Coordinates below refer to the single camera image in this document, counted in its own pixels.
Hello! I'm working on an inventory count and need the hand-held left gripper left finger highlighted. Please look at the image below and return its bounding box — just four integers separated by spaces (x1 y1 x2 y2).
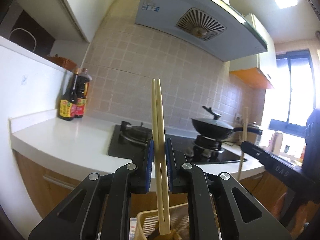
28 138 154 240

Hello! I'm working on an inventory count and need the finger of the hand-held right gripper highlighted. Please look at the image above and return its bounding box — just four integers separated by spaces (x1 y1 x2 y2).
240 141 304 180

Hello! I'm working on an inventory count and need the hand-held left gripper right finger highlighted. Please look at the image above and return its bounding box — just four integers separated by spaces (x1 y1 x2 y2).
165 138 290 240

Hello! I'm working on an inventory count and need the wooden chopstick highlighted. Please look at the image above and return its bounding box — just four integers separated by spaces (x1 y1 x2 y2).
237 106 249 182
152 79 166 235
156 79 171 235

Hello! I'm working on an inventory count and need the yellow plastic utensil basket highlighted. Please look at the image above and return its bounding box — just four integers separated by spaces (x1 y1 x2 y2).
136 203 190 240

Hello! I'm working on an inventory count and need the black gas stove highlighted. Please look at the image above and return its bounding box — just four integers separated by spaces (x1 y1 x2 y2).
107 121 248 165

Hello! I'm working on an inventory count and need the black wok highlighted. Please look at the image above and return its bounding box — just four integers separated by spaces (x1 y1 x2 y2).
191 117 263 140

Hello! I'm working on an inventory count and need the kitchen window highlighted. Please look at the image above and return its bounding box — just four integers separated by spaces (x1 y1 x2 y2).
269 50 320 138

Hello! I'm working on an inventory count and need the wide dark sauce bottle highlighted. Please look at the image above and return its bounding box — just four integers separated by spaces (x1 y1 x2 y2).
74 68 90 119

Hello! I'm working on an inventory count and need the white kitchen countertop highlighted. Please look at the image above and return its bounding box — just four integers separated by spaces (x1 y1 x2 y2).
9 109 265 178

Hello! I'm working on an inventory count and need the slim dark sauce bottle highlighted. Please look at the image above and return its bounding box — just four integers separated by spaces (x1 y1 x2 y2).
59 68 80 121

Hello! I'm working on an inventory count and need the wooden base cabinet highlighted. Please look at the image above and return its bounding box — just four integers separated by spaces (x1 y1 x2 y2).
12 150 288 230

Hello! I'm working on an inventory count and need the brown wicker tray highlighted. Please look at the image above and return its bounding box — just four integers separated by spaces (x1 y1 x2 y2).
46 54 77 70

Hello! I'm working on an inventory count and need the white range hood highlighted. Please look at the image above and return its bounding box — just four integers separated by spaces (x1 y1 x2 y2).
135 0 268 62

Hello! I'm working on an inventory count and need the black-handled wok lid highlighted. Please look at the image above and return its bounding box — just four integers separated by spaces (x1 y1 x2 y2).
192 106 234 130

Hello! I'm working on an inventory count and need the orange wall cabinet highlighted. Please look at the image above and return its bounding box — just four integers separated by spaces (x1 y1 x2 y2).
229 14 275 90

